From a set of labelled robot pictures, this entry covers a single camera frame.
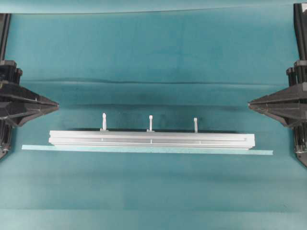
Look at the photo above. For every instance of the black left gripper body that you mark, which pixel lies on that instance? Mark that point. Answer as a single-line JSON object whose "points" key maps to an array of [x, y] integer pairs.
{"points": [[21, 105]]}

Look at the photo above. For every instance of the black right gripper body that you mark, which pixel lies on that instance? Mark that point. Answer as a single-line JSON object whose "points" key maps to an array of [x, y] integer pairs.
{"points": [[288, 106]]}

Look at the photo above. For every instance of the large silver metal rail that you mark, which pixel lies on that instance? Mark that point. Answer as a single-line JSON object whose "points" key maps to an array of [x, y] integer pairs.
{"points": [[153, 139]]}

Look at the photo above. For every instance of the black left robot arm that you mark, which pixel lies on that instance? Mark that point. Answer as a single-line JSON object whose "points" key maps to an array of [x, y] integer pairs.
{"points": [[8, 72]]}

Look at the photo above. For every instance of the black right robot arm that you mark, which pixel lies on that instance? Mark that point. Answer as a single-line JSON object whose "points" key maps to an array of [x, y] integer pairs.
{"points": [[298, 74]]}

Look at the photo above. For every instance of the light teal tape strip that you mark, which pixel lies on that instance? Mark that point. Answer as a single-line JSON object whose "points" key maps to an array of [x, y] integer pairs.
{"points": [[169, 150]]}

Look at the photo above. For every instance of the left white cable tie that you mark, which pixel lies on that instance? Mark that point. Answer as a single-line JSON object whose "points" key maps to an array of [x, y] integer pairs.
{"points": [[104, 123]]}

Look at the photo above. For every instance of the white cable tie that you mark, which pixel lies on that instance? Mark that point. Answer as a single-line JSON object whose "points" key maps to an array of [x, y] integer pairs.
{"points": [[195, 125], [104, 123], [150, 129]]}

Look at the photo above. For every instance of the right white cable tie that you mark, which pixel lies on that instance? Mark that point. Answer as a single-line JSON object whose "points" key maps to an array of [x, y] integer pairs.
{"points": [[195, 125]]}

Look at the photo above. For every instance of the middle white cable tie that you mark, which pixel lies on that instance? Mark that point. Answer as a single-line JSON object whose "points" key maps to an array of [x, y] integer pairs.
{"points": [[150, 129]]}

